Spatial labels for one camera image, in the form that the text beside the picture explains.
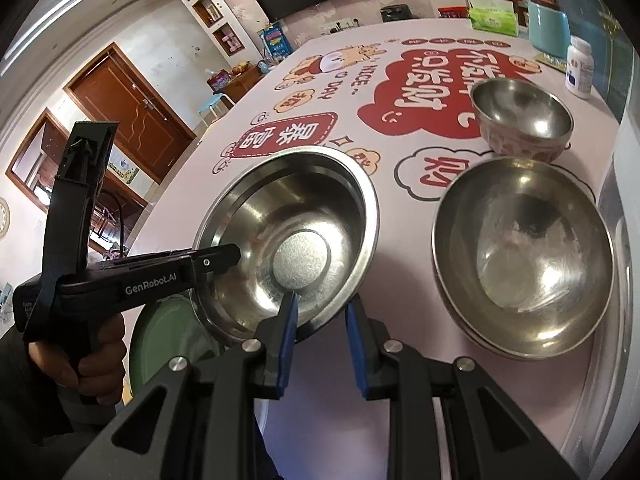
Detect green plate white rim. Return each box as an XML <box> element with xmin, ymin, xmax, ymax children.
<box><xmin>128</xmin><ymin>294</ymin><xmax>221</xmax><ymax>403</ymax></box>

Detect printed tablecloth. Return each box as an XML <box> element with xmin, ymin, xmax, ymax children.
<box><xmin>122</xmin><ymin>17</ymin><xmax>623</xmax><ymax>480</ymax></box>

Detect recessed wall shelves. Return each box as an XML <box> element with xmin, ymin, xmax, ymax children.
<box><xmin>172</xmin><ymin>0</ymin><xmax>248</xmax><ymax>58</ymax></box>

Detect pink steel bowl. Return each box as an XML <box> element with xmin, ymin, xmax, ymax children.
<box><xmin>431</xmin><ymin>156</ymin><xmax>617</xmax><ymax>362</ymax></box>

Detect small steel bowl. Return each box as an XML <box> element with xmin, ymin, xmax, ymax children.
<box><xmin>470</xmin><ymin>79</ymin><xmax>574</xmax><ymax>162</ymax></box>

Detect glass-panelled wooden door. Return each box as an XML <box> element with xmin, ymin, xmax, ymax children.
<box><xmin>6</xmin><ymin>107</ymin><xmax>151</xmax><ymax>242</ymax></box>

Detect person's left hand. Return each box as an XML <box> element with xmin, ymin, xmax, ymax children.
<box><xmin>27</xmin><ymin>317</ymin><xmax>127</xmax><ymax>407</ymax></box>

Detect teal container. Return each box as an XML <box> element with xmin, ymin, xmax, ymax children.
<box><xmin>527</xmin><ymin>1</ymin><xmax>572</xmax><ymax>59</ymax></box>

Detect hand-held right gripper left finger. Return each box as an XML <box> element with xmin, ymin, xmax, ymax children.
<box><xmin>75</xmin><ymin>290</ymin><xmax>300</xmax><ymax>480</ymax></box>

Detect pill blister pack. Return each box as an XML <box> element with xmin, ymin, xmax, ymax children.
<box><xmin>534</xmin><ymin>52</ymin><xmax>569</xmax><ymax>70</ymax></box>

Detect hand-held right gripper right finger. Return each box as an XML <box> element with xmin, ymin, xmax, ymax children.
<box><xmin>345</xmin><ymin>294</ymin><xmax>581</xmax><ymax>480</ymax></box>

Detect wooden cabinet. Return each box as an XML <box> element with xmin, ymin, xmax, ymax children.
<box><xmin>220</xmin><ymin>62</ymin><xmax>267</xmax><ymax>104</ymax></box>

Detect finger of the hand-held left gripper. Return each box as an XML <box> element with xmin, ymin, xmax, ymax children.
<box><xmin>190</xmin><ymin>243</ymin><xmax>242</xmax><ymax>283</ymax></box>

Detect white pill bottle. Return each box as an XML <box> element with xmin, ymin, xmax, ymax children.
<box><xmin>565</xmin><ymin>36</ymin><xmax>594</xmax><ymax>100</ymax></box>

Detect green tissue box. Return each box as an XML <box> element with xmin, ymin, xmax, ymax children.
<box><xmin>468</xmin><ymin>0</ymin><xmax>519</xmax><ymax>37</ymax></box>

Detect wide-rimmed steel bowl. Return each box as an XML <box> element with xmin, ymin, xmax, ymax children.
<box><xmin>191</xmin><ymin>145</ymin><xmax>379</xmax><ymax>347</ymax></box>

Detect white-legged blue stool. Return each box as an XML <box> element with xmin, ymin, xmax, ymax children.
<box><xmin>199</xmin><ymin>91</ymin><xmax>237</xmax><ymax>124</ymax></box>

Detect colourful box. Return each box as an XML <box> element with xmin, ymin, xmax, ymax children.
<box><xmin>257</xmin><ymin>23</ymin><xmax>293</xmax><ymax>59</ymax></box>

